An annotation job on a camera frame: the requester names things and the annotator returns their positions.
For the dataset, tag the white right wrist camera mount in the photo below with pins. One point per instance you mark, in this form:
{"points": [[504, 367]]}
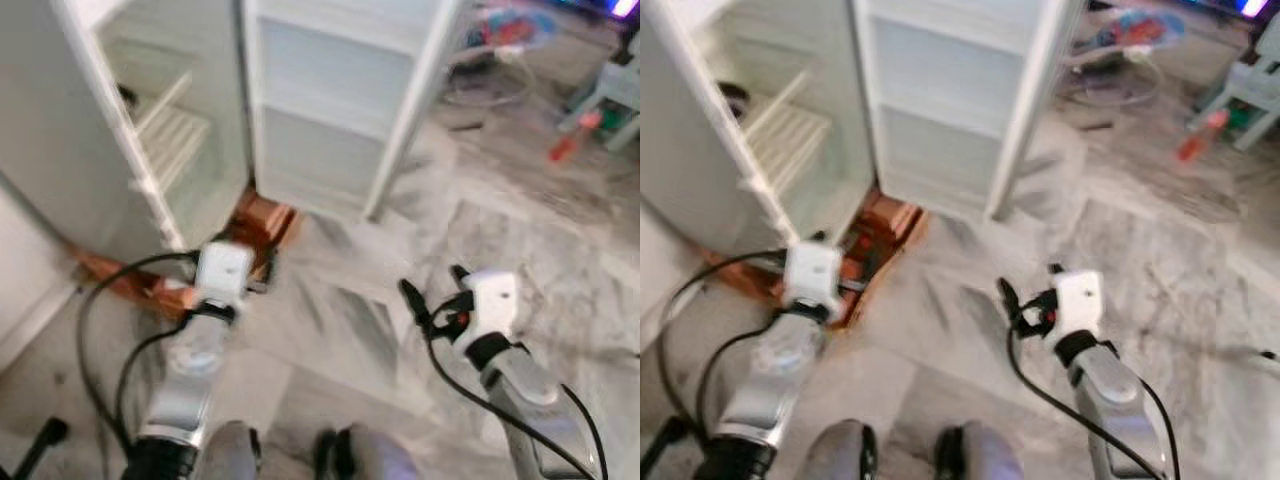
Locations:
{"points": [[1080, 298], [492, 300]]}

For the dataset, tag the grey robot right leg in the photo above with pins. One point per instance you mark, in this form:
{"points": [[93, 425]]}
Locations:
{"points": [[990, 460], [375, 460]]}

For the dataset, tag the grey robot left leg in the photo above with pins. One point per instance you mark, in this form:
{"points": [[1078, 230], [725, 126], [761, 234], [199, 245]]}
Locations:
{"points": [[230, 455], [840, 455]]}

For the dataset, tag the white fridge door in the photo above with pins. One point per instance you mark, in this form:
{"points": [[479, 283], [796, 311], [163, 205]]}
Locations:
{"points": [[320, 100], [940, 100]]}

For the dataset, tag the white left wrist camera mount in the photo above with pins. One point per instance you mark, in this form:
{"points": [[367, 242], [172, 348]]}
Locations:
{"points": [[222, 272], [812, 272]]}

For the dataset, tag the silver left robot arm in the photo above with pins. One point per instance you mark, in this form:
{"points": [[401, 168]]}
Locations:
{"points": [[185, 390], [780, 390]]}

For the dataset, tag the small multicoloured packet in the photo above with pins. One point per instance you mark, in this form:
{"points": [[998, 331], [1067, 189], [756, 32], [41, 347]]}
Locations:
{"points": [[126, 95], [735, 97]]}

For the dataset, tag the small red floor object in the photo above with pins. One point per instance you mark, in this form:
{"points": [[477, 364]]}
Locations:
{"points": [[1192, 146], [565, 148]]}

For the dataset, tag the red brick fridge base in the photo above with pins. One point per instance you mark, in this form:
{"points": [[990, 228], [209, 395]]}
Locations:
{"points": [[890, 215], [262, 215]]}

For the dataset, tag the white fridge cabinet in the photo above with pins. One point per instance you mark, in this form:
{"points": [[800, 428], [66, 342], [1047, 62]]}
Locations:
{"points": [[690, 120], [50, 100]]}

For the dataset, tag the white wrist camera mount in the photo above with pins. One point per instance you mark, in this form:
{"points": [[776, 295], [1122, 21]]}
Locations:
{"points": [[812, 272], [492, 300], [1080, 298], [222, 272]]}

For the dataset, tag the grey robot leg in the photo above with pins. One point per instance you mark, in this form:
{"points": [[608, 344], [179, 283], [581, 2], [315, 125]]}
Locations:
{"points": [[230, 455], [990, 460], [375, 460], [840, 455]]}

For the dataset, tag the blue and red bundle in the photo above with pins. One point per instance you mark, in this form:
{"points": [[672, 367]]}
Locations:
{"points": [[515, 30], [1135, 28]]}

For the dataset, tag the pale blue plastic stool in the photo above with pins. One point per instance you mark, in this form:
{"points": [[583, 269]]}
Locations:
{"points": [[615, 90], [1250, 90]]}

